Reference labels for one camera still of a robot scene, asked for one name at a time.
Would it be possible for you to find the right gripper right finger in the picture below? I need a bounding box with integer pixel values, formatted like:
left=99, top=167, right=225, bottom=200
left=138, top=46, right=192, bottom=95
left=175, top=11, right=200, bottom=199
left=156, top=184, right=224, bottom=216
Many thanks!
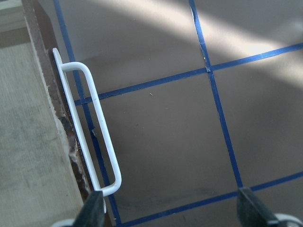
left=237, top=187, right=279, bottom=227

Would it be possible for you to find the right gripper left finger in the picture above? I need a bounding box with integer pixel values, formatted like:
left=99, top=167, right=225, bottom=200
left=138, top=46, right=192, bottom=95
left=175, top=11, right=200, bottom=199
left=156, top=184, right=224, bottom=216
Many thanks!
left=72, top=191, right=105, bottom=227

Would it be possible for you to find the wooden drawer with white handle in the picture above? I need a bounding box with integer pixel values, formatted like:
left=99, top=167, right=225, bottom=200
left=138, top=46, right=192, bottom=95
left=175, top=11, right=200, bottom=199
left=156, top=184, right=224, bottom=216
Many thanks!
left=0, top=0, right=112, bottom=227

